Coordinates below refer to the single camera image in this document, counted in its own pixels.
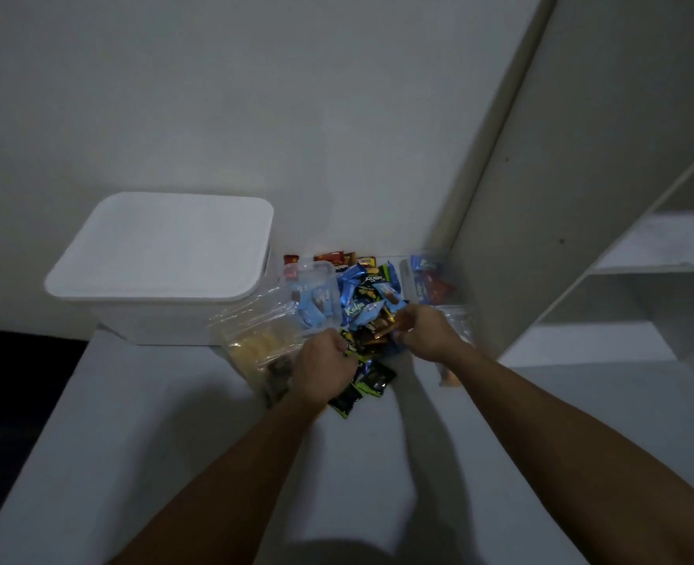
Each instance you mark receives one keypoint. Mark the white wooden shelf unit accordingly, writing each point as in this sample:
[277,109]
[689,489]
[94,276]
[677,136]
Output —
[559,170]

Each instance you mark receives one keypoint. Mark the person's right hand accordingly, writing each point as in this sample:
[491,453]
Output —
[432,338]

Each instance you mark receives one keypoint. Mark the person's right forearm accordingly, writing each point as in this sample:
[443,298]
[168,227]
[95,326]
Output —
[576,458]

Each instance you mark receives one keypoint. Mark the pile of candies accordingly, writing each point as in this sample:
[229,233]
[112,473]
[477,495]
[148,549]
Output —
[364,300]

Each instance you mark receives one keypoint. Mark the clear plastic container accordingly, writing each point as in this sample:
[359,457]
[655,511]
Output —
[317,300]
[429,285]

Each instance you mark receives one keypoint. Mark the white plastic storage bin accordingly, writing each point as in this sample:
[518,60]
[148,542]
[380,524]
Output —
[164,241]

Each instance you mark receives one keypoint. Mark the bag of dark cookies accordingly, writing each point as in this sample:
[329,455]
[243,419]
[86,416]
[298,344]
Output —
[279,370]

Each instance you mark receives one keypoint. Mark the clear bag of orange snacks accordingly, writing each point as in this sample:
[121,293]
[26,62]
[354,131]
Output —
[450,376]

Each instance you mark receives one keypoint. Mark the person's left hand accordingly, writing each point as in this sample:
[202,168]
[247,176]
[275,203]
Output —
[323,367]

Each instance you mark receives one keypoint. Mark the person's left forearm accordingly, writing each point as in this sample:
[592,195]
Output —
[217,494]

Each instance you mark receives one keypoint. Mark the bag of yellow chips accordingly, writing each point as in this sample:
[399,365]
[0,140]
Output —
[259,350]

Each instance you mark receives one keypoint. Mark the green black snack packets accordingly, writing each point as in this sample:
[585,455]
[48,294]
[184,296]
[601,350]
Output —
[376,379]

